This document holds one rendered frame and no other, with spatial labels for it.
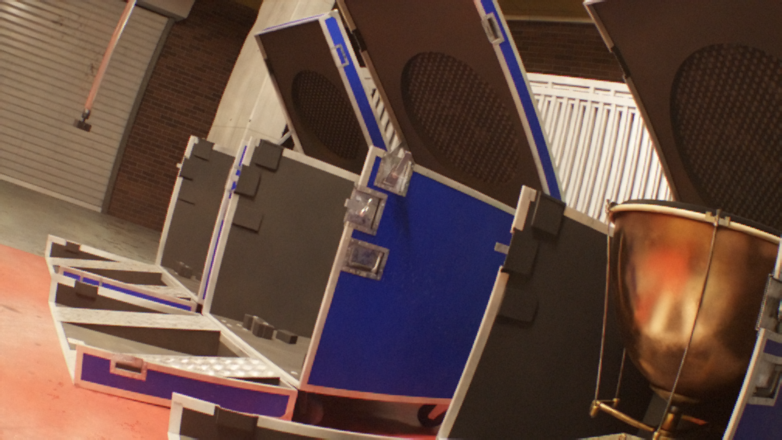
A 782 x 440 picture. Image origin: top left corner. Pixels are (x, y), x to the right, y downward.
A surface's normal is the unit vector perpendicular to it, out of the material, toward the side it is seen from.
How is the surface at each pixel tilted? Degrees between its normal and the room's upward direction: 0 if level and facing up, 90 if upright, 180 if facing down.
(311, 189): 90
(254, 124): 90
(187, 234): 90
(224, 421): 90
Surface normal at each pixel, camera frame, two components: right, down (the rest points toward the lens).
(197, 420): 0.36, 0.07
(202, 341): 0.59, 0.15
